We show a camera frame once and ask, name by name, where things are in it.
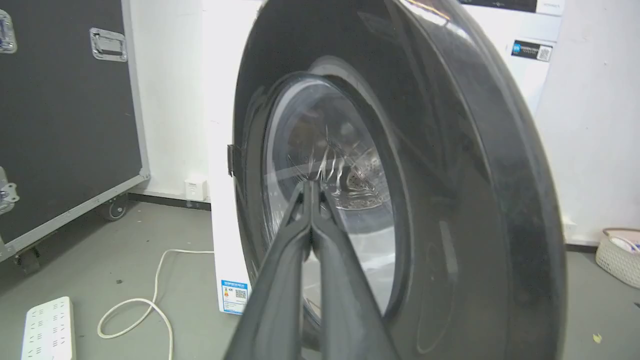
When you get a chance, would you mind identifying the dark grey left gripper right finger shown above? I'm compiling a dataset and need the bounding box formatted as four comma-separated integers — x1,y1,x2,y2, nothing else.
309,181,401,360

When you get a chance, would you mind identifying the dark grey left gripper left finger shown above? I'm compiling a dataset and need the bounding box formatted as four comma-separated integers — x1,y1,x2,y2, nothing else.
223,180,314,360

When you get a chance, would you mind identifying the black round washing machine door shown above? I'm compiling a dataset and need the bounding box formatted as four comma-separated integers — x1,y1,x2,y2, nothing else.
227,0,568,360

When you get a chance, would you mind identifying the white washing machine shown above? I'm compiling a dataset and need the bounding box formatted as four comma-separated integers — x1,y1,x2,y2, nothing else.
202,0,566,316

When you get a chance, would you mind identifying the black caster wheel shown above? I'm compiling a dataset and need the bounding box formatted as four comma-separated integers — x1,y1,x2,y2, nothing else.
100,195,129,222

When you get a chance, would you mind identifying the white power strip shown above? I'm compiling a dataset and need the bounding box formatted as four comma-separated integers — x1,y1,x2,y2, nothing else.
21,296,77,360

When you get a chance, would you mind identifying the white woven laundry basket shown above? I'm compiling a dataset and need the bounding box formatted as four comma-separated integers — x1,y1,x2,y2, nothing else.
595,228,640,290

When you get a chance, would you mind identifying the black flight case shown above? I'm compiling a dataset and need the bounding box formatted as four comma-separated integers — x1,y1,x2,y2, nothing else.
0,0,151,263

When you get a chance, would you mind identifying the silver recessed case latch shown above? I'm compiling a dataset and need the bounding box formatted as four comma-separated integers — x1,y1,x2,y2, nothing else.
0,166,20,216
0,10,18,55
89,27,128,63

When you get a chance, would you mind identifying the white power cable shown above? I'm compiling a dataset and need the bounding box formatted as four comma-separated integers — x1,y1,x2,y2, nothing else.
97,249,215,360

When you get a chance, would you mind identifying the white wall socket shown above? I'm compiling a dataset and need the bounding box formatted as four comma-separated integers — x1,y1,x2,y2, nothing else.
184,178,208,202

